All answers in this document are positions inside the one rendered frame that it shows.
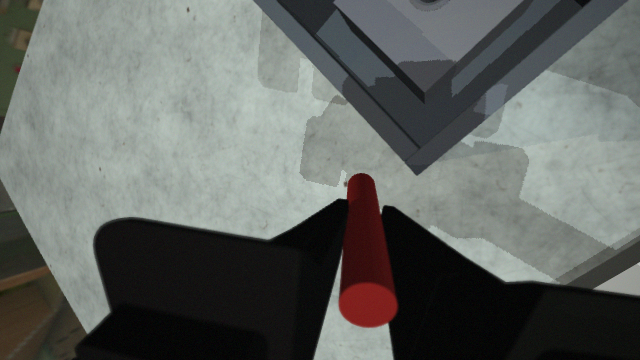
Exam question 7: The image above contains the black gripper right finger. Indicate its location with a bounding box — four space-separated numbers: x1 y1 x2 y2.
381 205 640 360

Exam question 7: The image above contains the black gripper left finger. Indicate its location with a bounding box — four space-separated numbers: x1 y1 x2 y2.
93 198 349 360

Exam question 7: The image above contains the red peg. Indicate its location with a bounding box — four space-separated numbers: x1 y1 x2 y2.
339 173 398 328

